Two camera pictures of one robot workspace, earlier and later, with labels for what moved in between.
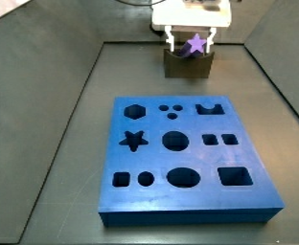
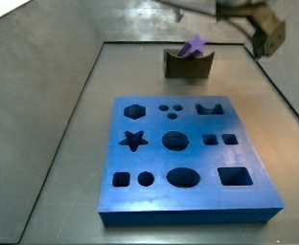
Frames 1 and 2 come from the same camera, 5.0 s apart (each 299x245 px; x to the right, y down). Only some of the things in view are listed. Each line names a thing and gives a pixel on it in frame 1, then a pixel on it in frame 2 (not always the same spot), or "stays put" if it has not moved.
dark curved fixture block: [180, 67] stays put
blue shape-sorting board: [182, 165] stays put
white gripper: [172, 12] → [265, 21]
